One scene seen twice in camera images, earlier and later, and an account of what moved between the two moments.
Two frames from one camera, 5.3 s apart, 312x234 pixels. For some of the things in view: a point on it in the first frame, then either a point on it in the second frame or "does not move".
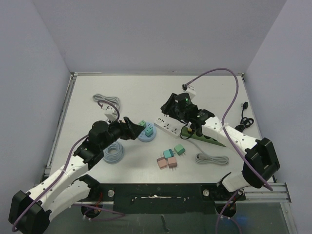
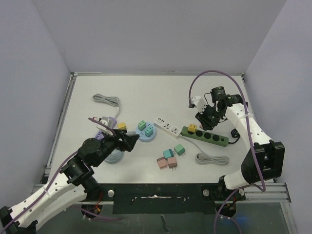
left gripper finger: (136, 129) to (130, 141)
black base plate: (167, 198) does not move
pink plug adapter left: (162, 162) does not move
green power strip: (185, 131) does not move
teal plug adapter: (148, 131) does not move
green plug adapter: (143, 123) does not move
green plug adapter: (179, 149) does not move
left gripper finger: (128, 121) to (123, 132)
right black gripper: (170, 107) to (207, 118)
